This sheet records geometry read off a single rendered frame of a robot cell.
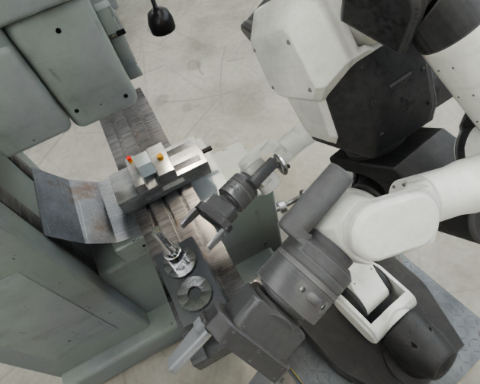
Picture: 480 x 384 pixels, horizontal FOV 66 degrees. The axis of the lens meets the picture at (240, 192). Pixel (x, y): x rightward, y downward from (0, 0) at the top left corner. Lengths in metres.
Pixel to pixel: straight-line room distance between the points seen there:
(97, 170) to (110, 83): 1.93
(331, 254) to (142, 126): 1.34
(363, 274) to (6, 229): 1.05
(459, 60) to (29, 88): 0.85
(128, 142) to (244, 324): 1.29
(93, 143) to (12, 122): 2.12
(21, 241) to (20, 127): 0.33
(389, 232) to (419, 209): 0.04
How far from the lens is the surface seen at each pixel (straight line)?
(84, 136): 3.25
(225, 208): 0.98
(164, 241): 0.89
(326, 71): 0.57
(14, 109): 1.04
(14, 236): 1.19
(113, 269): 1.57
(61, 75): 1.02
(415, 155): 0.69
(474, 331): 1.74
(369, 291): 1.32
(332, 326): 1.46
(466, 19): 0.50
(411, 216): 0.44
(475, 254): 2.33
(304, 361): 1.60
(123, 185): 1.39
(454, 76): 0.53
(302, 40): 0.57
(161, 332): 1.96
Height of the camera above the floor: 1.98
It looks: 55 degrees down
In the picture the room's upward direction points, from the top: 17 degrees counter-clockwise
